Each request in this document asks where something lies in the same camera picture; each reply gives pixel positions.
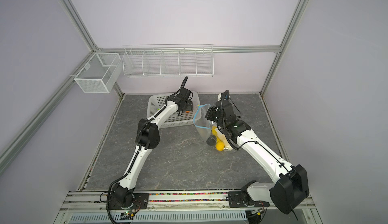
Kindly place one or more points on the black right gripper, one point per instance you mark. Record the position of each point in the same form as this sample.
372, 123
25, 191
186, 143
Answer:
213, 110

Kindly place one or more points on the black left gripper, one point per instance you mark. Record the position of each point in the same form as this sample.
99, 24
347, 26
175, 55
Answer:
190, 106

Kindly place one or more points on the clear zip top bag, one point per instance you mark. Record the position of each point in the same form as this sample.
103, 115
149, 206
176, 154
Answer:
208, 130

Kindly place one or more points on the yellow toy lemon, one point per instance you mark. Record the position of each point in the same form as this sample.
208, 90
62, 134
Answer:
220, 146

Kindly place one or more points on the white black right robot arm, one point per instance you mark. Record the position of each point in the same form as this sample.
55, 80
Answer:
289, 185

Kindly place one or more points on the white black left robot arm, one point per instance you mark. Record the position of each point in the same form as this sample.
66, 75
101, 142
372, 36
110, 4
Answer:
121, 190

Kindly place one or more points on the white perforated plastic basket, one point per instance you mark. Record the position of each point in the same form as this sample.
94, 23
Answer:
156, 102

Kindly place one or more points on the white vent grille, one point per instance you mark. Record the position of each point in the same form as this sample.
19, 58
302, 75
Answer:
160, 217

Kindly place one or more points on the white wire wall shelf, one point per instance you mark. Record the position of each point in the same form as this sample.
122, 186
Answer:
168, 60

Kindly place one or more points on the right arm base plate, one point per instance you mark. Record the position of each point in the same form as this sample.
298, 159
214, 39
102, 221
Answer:
240, 199

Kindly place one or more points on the white mesh wall box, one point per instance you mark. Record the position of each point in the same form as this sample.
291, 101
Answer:
100, 73

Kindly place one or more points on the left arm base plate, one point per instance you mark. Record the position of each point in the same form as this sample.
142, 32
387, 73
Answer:
133, 201

